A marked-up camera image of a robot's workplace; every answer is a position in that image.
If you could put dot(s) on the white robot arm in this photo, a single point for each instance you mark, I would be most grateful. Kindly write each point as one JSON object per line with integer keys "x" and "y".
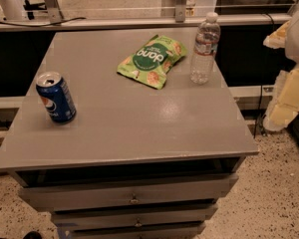
{"x": 284, "y": 106}

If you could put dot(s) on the clear plastic water bottle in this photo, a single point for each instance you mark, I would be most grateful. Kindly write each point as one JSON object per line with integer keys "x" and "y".
{"x": 205, "y": 49}

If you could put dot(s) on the green snack chip bag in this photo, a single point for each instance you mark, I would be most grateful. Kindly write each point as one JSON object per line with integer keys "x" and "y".
{"x": 150, "y": 64}

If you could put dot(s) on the blue Pepsi soda can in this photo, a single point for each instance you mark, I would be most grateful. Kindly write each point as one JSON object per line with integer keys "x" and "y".
{"x": 55, "y": 95}

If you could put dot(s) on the middle grey drawer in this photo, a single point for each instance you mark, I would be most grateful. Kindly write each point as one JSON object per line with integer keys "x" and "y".
{"x": 139, "y": 216}

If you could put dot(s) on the grey drawer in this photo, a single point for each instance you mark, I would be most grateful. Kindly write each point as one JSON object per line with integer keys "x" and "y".
{"x": 129, "y": 192}
{"x": 139, "y": 216}
{"x": 158, "y": 231}

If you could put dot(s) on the bottom grey drawer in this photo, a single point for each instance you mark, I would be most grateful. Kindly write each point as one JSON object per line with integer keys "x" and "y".
{"x": 158, "y": 231}

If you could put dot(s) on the top grey drawer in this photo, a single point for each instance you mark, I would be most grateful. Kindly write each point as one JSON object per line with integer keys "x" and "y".
{"x": 129, "y": 192}

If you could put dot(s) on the white pipe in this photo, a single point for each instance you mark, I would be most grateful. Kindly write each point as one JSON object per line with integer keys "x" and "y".
{"x": 13, "y": 10}

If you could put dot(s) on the grey metal post bracket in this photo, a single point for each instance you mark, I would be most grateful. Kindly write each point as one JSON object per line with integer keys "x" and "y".
{"x": 180, "y": 9}

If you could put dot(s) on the left grey metal post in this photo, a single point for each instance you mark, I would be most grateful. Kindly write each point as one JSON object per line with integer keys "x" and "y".
{"x": 54, "y": 12}

